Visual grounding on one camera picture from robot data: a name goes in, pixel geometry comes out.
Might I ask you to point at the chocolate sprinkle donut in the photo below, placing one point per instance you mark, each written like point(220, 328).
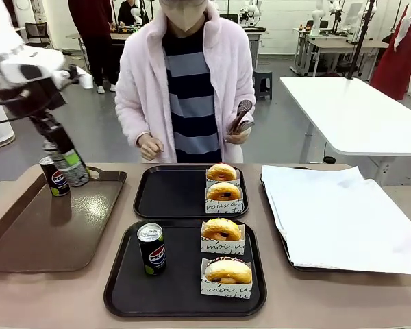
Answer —
point(229, 270)

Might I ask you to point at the black office chair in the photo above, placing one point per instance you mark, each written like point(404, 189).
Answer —
point(37, 34)

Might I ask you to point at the grey striped Pepsi can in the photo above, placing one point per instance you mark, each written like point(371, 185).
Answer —
point(78, 176)

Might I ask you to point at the beige face mask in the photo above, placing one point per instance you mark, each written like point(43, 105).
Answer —
point(183, 15)

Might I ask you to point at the person's left hand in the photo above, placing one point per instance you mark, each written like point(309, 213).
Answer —
point(238, 137)

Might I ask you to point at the black stand pole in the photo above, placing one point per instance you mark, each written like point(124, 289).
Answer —
point(362, 41)

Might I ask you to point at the black tray under paper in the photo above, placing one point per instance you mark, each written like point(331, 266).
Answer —
point(287, 255)

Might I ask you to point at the beige background workbench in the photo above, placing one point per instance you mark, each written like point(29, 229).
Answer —
point(339, 46)

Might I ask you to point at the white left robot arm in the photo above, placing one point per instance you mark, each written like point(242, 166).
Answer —
point(7, 34)

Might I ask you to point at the white paper sheet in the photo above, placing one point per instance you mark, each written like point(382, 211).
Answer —
point(335, 219)

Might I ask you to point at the background person in dark red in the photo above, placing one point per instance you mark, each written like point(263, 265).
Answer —
point(92, 34)

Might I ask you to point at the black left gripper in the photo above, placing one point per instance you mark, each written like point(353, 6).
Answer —
point(31, 99)

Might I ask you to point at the person in pink fleece jacket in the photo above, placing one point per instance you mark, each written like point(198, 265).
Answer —
point(144, 85)

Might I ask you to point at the white table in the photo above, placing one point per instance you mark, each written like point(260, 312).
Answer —
point(356, 113)

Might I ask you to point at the grey plastic stool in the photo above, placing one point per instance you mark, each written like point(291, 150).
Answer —
point(263, 84)

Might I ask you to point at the brown metal tongs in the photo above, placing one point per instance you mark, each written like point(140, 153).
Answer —
point(243, 113)

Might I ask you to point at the black square serving tray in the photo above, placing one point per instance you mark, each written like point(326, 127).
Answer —
point(171, 195)
point(178, 294)

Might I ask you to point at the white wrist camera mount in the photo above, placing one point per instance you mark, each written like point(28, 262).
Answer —
point(84, 80)

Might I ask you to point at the grey background workbench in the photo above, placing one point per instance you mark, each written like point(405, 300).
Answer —
point(255, 37)

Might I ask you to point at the person's right forearm pink sleeve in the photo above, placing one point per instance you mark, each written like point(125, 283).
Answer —
point(130, 120)

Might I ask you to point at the black green Pepsi can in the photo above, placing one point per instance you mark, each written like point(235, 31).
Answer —
point(152, 250)
point(56, 178)

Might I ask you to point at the person's right hand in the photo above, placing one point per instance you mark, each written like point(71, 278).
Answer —
point(150, 145)

